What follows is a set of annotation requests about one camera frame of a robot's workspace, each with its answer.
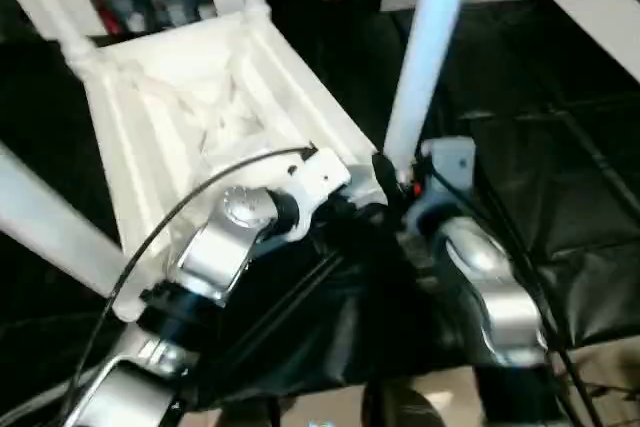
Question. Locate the white plastic table top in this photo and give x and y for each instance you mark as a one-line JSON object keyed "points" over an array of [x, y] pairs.
{"points": [[200, 97]]}

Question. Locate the black work mat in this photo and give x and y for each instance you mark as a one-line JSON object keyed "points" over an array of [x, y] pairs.
{"points": [[550, 147]]}

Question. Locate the right robot leg dark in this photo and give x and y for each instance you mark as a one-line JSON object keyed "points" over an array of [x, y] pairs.
{"points": [[400, 402]]}

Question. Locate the robot leg dark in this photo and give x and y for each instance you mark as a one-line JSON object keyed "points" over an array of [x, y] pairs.
{"points": [[250, 414], [400, 402]]}

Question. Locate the left robot leg dark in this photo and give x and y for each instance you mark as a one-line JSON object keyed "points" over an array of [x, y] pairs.
{"points": [[250, 414]]}

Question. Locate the white flat board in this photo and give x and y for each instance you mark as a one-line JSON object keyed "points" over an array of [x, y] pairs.
{"points": [[600, 32]]}

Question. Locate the small white jar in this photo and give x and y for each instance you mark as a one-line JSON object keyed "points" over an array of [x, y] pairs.
{"points": [[205, 12], [136, 22]]}

